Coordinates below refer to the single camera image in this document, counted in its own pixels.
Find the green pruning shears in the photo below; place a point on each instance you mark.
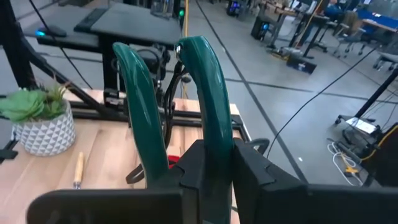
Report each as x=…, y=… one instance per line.
x=211, y=109

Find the black desk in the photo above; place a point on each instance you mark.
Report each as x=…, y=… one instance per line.
x=133, y=25

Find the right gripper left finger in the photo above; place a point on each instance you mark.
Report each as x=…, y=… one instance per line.
x=124, y=208

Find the black keyboard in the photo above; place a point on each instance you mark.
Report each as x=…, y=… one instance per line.
x=90, y=20

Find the three-prong wooden hand cultivator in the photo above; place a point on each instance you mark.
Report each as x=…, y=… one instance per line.
x=78, y=169

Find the succulent in white pot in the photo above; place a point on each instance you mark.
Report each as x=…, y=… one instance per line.
x=46, y=133

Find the black computer mouse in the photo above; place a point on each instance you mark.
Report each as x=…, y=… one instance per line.
x=56, y=31

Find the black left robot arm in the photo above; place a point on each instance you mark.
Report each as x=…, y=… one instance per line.
x=152, y=62

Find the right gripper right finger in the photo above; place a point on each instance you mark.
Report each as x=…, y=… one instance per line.
x=311, y=205

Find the person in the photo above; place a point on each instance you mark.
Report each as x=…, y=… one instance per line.
x=332, y=11

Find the black tower with blue light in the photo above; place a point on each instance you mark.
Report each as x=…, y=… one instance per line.
x=259, y=28

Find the black stand leg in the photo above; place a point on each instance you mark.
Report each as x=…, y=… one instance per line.
x=373, y=96

